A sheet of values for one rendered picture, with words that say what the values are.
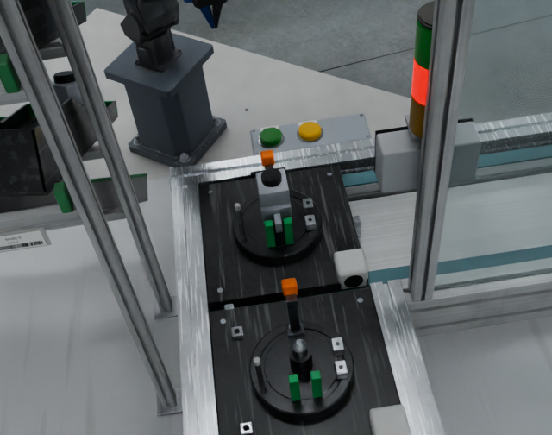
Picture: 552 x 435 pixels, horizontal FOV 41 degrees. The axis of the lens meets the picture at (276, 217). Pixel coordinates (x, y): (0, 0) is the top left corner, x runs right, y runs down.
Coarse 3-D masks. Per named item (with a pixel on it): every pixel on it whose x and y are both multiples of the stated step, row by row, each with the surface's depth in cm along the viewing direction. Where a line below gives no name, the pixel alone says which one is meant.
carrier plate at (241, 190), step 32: (224, 192) 123; (256, 192) 122; (320, 192) 121; (224, 224) 118; (352, 224) 116; (224, 256) 114; (320, 256) 113; (224, 288) 110; (256, 288) 110; (320, 288) 110
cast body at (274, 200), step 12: (264, 180) 107; (276, 180) 107; (264, 192) 106; (276, 192) 106; (288, 192) 107; (264, 204) 108; (276, 204) 108; (288, 204) 109; (264, 216) 109; (276, 216) 109; (288, 216) 110; (276, 228) 108
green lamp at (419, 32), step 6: (420, 24) 76; (420, 30) 76; (426, 30) 75; (420, 36) 76; (426, 36) 76; (420, 42) 77; (426, 42) 76; (420, 48) 77; (426, 48) 77; (414, 54) 80; (420, 54) 78; (426, 54) 77; (420, 60) 78; (426, 60) 78; (426, 66) 78
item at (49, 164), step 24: (24, 120) 103; (72, 120) 87; (0, 144) 77; (24, 144) 77; (0, 168) 78; (24, 168) 78; (48, 168) 79; (0, 192) 79; (24, 192) 79; (48, 192) 79
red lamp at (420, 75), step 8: (416, 64) 80; (416, 72) 80; (424, 72) 79; (416, 80) 81; (424, 80) 80; (416, 88) 82; (424, 88) 80; (416, 96) 82; (424, 96) 81; (424, 104) 82
